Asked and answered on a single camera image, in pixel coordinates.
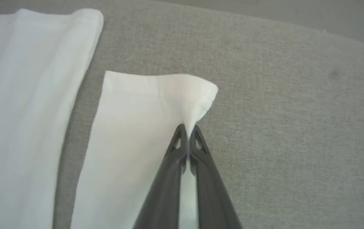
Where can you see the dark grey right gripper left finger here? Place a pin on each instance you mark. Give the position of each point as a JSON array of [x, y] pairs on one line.
[[166, 190]]

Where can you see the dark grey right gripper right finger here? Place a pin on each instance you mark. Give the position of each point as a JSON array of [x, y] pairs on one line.
[[212, 197]]

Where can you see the white garment with brown label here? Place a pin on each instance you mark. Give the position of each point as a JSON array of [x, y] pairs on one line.
[[127, 133]]

